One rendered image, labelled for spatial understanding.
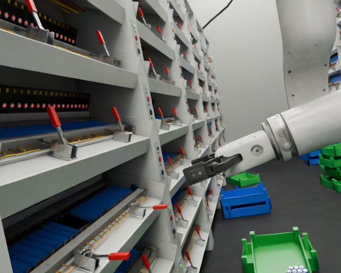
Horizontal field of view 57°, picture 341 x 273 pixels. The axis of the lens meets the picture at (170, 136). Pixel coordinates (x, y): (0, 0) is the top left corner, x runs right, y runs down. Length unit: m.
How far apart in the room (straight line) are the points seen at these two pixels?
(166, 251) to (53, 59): 0.67
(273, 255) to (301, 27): 1.07
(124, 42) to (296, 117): 0.59
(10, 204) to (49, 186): 0.08
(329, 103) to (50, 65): 0.46
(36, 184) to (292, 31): 0.46
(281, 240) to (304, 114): 1.00
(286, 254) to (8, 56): 1.27
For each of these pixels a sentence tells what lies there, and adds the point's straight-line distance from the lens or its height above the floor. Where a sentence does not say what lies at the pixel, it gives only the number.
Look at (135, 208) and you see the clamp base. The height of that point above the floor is 0.51.
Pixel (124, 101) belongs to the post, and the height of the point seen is 0.80.
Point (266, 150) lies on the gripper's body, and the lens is 0.55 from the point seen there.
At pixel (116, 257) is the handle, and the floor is 0.51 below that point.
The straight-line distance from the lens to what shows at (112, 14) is 0.93.
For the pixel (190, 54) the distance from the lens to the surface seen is 2.36.
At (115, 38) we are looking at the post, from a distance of 0.99.
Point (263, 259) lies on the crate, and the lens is 1.45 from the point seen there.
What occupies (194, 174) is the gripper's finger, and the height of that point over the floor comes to 0.61.
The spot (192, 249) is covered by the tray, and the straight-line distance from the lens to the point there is 1.50.
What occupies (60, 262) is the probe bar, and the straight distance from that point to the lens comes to 0.57.
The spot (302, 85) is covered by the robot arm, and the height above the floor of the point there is 0.73.
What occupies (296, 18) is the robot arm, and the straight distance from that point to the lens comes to 0.58.
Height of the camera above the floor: 0.71
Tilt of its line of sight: 3 degrees down
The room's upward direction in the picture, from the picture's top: 11 degrees counter-clockwise
